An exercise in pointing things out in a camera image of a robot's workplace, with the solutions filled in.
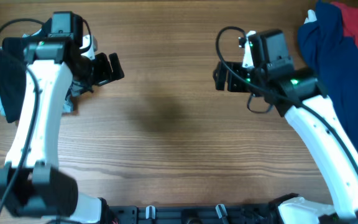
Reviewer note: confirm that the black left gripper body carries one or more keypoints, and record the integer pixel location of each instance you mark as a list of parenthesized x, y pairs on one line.
[(98, 73)]

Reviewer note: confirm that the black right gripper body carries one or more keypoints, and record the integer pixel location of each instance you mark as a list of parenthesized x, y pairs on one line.
[(250, 74)]

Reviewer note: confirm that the black t-shirt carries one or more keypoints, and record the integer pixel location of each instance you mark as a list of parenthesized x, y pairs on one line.
[(12, 73)]

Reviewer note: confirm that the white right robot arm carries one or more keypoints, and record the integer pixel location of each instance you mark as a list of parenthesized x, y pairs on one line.
[(299, 97)]

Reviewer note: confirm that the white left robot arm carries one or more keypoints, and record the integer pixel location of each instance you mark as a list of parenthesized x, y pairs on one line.
[(31, 183)]

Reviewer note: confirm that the white garment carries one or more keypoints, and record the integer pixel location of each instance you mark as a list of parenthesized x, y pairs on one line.
[(311, 16)]

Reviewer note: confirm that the navy blue garment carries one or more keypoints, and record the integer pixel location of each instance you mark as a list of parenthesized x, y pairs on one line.
[(335, 59)]

